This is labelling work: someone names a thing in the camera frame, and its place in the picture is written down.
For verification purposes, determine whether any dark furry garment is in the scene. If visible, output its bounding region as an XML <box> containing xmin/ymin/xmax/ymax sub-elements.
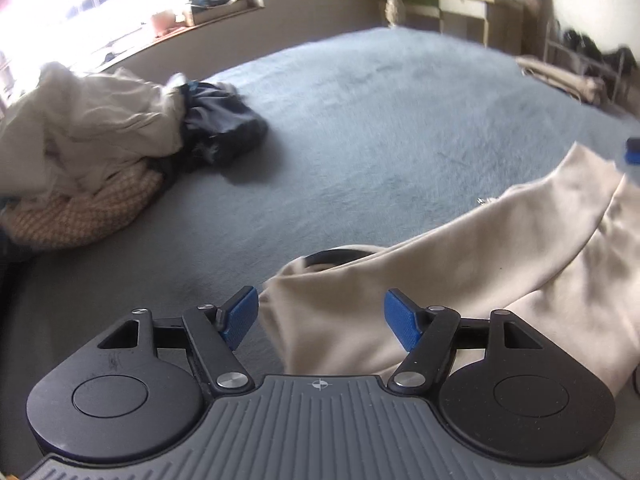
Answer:
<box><xmin>169</xmin><ymin>81</ymin><xmax>268</xmax><ymax>171</ymax></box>

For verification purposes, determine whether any folded beige garment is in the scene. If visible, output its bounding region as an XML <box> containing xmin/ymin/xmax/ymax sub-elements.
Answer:
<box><xmin>515</xmin><ymin>55</ymin><xmax>608</xmax><ymax>106</ymax></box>

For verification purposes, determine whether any cream bed post knob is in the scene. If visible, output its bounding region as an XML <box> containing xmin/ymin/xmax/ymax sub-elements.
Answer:
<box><xmin>384</xmin><ymin>0</ymin><xmax>406</xmax><ymax>28</ymax></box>

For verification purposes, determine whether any metal storage shelf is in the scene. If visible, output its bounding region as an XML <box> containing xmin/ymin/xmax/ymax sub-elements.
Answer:
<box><xmin>542</xmin><ymin>18</ymin><xmax>639</xmax><ymax>103</ymax></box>

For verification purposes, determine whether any checked pink cloth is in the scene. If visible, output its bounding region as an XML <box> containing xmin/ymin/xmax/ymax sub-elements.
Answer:
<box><xmin>1</xmin><ymin>162</ymin><xmax>164</xmax><ymax>252</ymax></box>

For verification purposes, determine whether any long cardboard box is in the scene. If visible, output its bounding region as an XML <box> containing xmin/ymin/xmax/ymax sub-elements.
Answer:
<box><xmin>523</xmin><ymin>0</ymin><xmax>549</xmax><ymax>56</ymax></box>

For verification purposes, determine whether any black cable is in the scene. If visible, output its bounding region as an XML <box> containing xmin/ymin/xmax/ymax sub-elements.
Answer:
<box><xmin>301</xmin><ymin>245</ymin><xmax>386</xmax><ymax>271</ymax></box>

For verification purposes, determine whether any cream side desk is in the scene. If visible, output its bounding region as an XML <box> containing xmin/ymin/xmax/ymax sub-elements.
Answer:
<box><xmin>378</xmin><ymin>0</ymin><xmax>523</xmax><ymax>55</ymax></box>

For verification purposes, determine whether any grey-blue bed blanket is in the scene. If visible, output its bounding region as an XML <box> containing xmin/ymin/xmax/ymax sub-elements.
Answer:
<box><xmin>1</xmin><ymin>28</ymin><xmax>639</xmax><ymax>474</ymax></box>

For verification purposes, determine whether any pale beige crumpled garment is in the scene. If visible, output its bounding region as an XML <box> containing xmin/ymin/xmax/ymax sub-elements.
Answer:
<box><xmin>1</xmin><ymin>63</ymin><xmax>184</xmax><ymax>198</ymax></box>

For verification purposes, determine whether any beige zip hoodie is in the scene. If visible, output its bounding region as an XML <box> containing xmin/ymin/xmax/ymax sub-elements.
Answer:
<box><xmin>259</xmin><ymin>144</ymin><xmax>639</xmax><ymax>392</ymax></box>

